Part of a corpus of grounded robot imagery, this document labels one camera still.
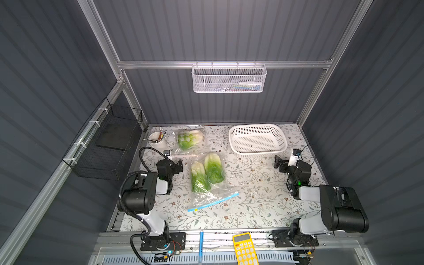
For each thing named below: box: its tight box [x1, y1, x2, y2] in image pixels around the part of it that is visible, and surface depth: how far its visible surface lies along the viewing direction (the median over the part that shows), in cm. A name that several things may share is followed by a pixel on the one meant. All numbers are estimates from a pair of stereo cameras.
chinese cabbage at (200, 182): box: [191, 161, 211, 193], surface depth 86 cm
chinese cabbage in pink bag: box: [177, 129, 204, 151], surface depth 104 cm
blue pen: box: [198, 231, 204, 264], surface depth 73 cm
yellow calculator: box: [231, 231, 260, 265], surface depth 72 cm
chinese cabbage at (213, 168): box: [204, 152, 226, 184], surface depth 92 cm
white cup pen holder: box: [147, 131, 167, 150], surface depth 101 cm
